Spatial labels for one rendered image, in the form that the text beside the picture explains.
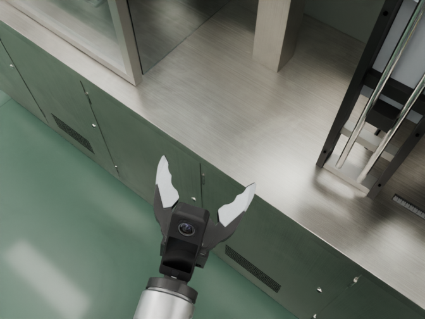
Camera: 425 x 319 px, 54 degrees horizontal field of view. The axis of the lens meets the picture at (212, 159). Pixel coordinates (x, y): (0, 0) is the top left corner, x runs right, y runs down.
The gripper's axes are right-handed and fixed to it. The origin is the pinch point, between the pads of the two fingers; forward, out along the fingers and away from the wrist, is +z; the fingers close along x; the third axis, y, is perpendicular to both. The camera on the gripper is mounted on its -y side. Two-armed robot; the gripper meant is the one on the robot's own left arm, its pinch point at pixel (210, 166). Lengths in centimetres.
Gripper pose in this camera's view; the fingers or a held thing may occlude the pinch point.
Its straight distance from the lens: 64.6
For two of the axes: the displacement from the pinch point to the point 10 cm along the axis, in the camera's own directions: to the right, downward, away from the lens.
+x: 9.6, 2.9, -0.1
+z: 2.6, -8.3, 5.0
